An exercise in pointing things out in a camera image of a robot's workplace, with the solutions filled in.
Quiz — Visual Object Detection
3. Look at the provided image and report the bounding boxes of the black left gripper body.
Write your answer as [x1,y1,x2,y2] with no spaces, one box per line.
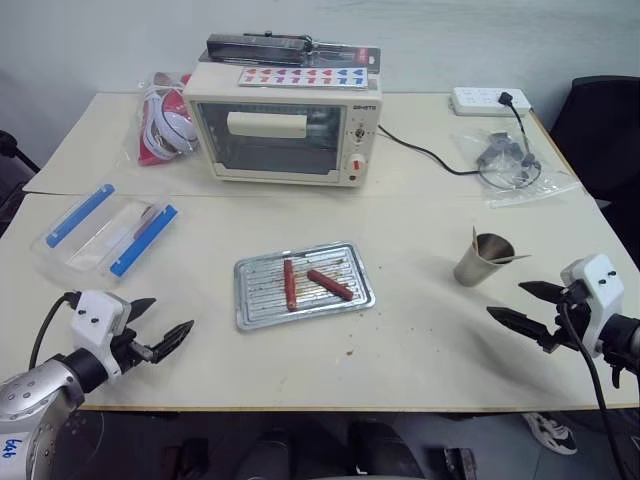
[109,327,156,374]

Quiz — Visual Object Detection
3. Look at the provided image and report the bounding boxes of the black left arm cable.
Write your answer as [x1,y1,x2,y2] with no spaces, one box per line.
[28,291,81,372]

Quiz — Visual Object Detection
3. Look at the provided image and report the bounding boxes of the white and black sneaker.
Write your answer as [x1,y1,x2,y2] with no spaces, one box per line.
[521,411,579,456]

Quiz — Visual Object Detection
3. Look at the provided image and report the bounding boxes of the steel cup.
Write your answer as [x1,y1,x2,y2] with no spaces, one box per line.
[452,232,517,288]

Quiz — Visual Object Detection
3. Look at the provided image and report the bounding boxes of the black plug with cable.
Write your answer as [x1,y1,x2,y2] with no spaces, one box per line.
[477,90,544,191]

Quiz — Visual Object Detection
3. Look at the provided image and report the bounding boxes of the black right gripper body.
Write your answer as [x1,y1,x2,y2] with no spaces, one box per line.
[535,280,596,354]

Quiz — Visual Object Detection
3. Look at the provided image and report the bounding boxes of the cream mini toaster oven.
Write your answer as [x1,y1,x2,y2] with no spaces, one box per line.
[182,61,384,189]

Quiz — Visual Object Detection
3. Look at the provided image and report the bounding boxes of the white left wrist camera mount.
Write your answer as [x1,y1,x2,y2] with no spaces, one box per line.
[69,289,133,377]

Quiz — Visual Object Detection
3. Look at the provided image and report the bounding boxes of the heart sticker sheet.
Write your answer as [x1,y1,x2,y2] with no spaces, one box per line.
[237,66,371,94]

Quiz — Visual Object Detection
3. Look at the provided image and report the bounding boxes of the long black box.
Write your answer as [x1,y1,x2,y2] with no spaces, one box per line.
[205,32,315,66]

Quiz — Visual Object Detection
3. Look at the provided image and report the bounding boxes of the black oven power cable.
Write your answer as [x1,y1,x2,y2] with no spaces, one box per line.
[376,124,482,177]

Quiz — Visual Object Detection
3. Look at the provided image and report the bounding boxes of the coiled white cable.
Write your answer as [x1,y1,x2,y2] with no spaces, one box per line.
[141,85,199,155]

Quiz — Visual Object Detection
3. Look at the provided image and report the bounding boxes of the clear plastic zip bag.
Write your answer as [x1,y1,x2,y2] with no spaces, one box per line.
[451,126,587,210]

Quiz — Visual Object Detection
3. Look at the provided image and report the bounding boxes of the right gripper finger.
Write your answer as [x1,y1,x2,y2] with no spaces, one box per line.
[485,306,552,345]
[517,280,567,303]

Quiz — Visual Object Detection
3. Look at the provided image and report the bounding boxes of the long red sausage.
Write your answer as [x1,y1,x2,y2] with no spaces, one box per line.
[282,258,299,313]

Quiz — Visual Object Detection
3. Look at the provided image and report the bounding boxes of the ribbed metal baking tray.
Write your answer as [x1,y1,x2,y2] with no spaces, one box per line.
[232,240,378,334]

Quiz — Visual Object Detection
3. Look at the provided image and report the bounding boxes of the packaged tool with red label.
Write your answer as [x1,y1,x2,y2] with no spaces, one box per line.
[304,41,383,77]

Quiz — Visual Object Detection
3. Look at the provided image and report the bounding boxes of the white power strip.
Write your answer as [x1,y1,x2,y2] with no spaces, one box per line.
[447,85,534,118]

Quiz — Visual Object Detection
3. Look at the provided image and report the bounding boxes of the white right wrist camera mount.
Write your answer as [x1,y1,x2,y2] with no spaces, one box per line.
[559,253,627,359]

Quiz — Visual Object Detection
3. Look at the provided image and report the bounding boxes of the black office chair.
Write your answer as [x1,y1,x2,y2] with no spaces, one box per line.
[549,75,640,212]

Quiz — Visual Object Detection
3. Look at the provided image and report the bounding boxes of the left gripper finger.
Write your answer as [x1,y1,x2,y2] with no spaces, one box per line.
[151,320,196,364]
[130,297,158,324]

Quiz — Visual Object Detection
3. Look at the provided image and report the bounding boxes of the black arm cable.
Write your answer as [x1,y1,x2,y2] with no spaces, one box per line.
[28,291,81,372]
[556,298,632,480]

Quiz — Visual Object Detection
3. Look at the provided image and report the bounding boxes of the clear box with blue clips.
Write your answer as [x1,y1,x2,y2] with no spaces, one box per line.
[30,183,183,290]

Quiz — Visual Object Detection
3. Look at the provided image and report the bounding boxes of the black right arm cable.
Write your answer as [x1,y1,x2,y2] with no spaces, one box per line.
[556,298,632,480]

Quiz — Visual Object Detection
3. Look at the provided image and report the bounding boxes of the red plastic bag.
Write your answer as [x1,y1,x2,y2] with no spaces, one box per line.
[136,70,199,168]

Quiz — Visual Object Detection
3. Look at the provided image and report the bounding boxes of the short red sausage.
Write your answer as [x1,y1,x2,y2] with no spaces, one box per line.
[306,269,355,302]

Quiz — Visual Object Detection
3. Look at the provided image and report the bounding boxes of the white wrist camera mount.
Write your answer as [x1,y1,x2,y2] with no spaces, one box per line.
[69,289,133,377]
[559,253,627,359]

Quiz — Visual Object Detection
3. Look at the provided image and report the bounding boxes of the dark grey parts in bag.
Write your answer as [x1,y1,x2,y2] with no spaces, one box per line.
[476,131,532,174]

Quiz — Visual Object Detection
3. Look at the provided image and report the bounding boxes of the black chair beside table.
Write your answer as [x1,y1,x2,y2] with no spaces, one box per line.
[0,128,42,237]

